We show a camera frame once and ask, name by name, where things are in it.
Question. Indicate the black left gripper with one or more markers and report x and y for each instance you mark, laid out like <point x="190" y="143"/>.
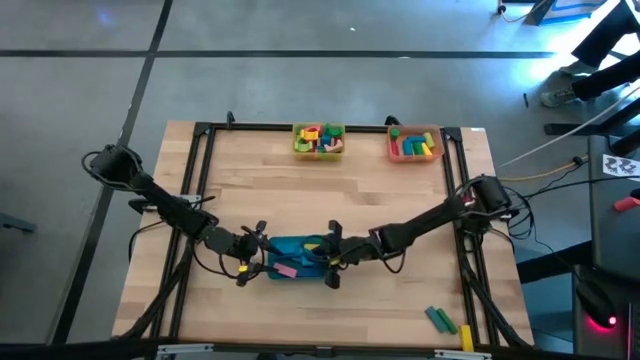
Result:
<point x="247" y="247"/>

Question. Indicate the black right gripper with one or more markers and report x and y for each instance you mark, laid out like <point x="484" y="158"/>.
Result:
<point x="350" y="249"/>

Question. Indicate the yellow plank block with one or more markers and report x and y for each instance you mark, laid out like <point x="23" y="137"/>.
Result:
<point x="311" y="246"/>
<point x="466" y="337"/>

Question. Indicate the teal plastic bin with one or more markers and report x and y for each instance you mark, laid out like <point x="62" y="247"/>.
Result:
<point x="280" y="245"/>

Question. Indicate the pink plank block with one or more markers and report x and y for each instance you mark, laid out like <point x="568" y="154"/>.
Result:
<point x="285" y="270"/>

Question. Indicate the natural wood small block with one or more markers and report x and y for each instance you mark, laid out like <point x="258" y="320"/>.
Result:
<point x="334" y="147"/>

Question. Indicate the yellow-green arch block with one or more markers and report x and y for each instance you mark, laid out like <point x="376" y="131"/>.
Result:
<point x="301" y="146"/>

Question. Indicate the green arch block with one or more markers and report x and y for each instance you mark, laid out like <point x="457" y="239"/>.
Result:
<point x="335" y="132"/>

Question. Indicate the red arch block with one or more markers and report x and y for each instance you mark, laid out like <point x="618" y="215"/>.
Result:
<point x="314" y="128"/>

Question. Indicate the red cylinder block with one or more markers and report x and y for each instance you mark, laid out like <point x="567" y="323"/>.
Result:
<point x="394" y="148"/>

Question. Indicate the green small block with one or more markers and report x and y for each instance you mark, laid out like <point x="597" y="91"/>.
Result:
<point x="418" y="149"/>

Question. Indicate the green plank block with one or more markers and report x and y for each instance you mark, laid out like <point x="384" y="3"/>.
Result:
<point x="448" y="321"/>

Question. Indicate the yellow cylinder block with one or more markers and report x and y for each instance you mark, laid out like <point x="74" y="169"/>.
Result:
<point x="426" y="149"/>

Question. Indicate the light green cylinder block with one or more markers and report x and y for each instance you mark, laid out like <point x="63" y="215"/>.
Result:
<point x="429" y="139"/>

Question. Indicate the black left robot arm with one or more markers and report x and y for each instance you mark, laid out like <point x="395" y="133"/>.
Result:
<point x="170" y="210"/>

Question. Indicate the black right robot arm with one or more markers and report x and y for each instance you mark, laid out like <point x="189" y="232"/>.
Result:
<point x="425" y="222"/>

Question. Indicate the yellow plastic bin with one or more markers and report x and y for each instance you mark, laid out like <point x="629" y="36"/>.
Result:
<point x="320" y="159"/>

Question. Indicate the orange plastic bin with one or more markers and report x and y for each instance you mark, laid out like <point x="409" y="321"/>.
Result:
<point x="415" y="159"/>

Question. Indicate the teal plank block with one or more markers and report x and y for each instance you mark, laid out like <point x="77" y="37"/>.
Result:
<point x="436" y="319"/>

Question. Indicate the black front crossbar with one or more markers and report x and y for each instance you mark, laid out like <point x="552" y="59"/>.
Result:
<point x="75" y="352"/>

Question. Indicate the grey blue floor object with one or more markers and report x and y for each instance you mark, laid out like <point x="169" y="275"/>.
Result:
<point x="15" y="222"/>

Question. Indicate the small black floor object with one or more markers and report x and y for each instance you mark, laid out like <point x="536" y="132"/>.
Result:
<point x="525" y="100"/>

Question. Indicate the black computer mouse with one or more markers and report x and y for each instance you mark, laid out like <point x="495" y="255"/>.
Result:
<point x="595" y="302"/>

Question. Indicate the black desk foot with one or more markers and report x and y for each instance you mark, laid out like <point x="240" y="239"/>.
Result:
<point x="575" y="129"/>

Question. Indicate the dark grey desk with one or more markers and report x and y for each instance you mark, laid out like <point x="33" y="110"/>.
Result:
<point x="615" y="240"/>

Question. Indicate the orange cylindrical object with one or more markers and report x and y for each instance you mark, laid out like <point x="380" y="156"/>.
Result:
<point x="627" y="203"/>

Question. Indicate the white fiducial tag sheet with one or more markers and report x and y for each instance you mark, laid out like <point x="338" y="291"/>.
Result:
<point x="620" y="165"/>

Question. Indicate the person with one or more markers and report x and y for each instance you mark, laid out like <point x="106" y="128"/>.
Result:
<point x="605" y="50"/>

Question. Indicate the blue white bag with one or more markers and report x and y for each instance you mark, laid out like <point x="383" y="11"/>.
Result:
<point x="570" y="7"/>

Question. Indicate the silver metal bracket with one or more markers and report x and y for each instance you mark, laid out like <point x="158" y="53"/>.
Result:
<point x="182" y="348"/>
<point x="462" y="355"/>

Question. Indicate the black aluminium table frame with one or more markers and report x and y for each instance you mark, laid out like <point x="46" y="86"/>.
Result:
<point x="270" y="128"/>

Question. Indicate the black frame clamp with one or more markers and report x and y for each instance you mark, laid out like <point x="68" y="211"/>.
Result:
<point x="391" y="120"/>
<point x="230" y="119"/>

